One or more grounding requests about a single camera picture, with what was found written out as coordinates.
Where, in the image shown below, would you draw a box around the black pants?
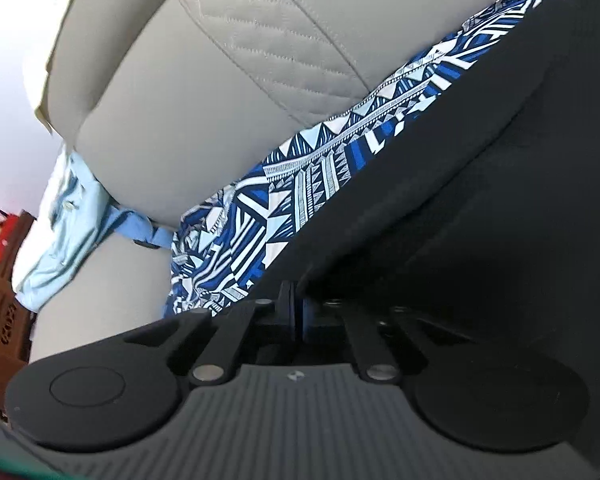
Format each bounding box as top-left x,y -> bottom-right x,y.
252,0 -> 600,391

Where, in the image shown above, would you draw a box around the blue white patterned bed sheet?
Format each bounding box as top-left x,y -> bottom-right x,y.
161,0 -> 579,319

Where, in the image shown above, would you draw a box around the light blue cloth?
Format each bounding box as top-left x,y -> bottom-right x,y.
14,151 -> 175,311

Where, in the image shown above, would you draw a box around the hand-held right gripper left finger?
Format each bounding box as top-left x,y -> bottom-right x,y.
122,281 -> 298,387

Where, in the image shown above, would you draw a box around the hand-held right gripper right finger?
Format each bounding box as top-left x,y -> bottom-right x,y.
297,294 -> 443,386

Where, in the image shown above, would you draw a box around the beige padded headboard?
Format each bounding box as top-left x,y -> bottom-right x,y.
11,0 -> 553,366

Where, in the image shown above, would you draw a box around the red object on shelf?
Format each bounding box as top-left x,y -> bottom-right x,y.
0,209 -> 37,408

